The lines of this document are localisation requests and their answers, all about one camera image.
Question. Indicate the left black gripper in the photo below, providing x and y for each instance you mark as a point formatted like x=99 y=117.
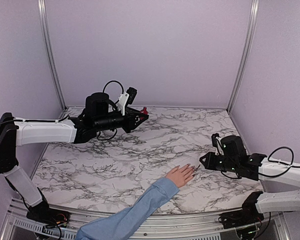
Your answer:
x=130 y=114

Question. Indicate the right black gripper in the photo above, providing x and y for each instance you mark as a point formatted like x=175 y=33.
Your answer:
x=208 y=165

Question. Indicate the red nail polish bottle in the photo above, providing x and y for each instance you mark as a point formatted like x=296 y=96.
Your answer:
x=144 y=111

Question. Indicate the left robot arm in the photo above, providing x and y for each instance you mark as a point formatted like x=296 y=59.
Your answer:
x=100 y=114

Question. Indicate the blue sleeved forearm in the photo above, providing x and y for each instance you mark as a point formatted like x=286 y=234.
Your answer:
x=122 y=225

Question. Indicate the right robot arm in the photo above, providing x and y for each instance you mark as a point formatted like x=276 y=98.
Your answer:
x=231 y=156

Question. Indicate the mannequin hand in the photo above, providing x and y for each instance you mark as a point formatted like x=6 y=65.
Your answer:
x=180 y=176

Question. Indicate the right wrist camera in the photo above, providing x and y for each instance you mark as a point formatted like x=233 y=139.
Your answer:
x=215 y=138

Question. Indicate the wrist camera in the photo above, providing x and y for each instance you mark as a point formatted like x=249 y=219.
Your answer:
x=215 y=138
x=126 y=98

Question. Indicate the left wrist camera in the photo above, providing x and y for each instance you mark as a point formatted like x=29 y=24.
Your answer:
x=126 y=98

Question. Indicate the front aluminium rail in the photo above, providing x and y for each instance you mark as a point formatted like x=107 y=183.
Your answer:
x=195 y=226

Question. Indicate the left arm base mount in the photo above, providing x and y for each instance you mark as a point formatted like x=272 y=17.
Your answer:
x=52 y=218

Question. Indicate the left aluminium frame post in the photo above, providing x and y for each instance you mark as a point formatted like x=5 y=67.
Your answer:
x=49 y=52

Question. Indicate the aluminium frame post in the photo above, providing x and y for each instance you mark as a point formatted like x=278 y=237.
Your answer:
x=49 y=52
x=251 y=28

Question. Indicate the right aluminium frame post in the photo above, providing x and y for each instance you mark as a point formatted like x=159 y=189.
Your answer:
x=251 y=28

